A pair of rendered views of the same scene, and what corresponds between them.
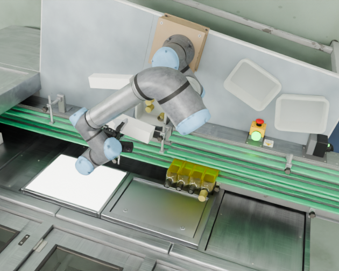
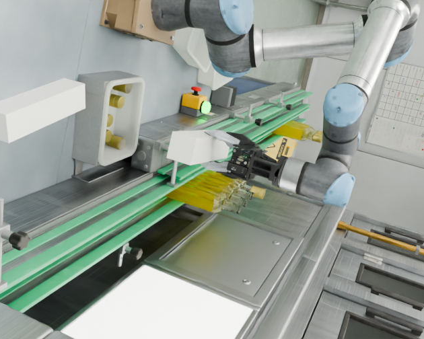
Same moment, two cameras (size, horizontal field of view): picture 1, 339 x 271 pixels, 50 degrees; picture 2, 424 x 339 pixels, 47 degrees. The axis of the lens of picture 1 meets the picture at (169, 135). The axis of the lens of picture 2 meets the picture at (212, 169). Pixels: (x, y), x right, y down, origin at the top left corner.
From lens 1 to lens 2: 1.94 m
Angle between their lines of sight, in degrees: 77
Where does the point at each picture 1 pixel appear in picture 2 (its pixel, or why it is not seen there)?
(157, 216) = (256, 255)
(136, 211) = (247, 272)
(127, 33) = not seen: outside the picture
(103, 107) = (381, 60)
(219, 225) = not seen: hidden behind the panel
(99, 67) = not seen: outside the picture
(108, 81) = (48, 107)
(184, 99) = not seen: hidden behind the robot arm
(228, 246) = (287, 227)
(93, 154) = (350, 158)
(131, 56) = (63, 35)
